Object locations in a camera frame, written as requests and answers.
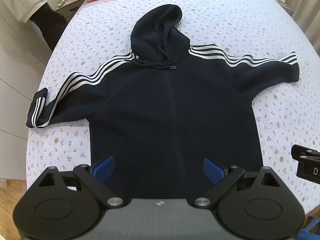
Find grey nightstand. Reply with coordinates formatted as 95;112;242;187
54;0;85;18

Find black garment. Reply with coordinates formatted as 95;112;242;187
30;2;67;52

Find blue plastic stool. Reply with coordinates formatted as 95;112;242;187
303;214;320;240

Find bed with floral white sheet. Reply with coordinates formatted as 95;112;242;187
24;0;320;220

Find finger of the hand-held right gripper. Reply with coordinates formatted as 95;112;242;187
291;144;320;161

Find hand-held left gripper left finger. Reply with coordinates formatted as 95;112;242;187
37;155;124;208

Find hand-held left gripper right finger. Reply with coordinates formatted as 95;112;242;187
192;158;280;208

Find navy hoodie with white stripes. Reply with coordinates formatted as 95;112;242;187
26;4;300;200

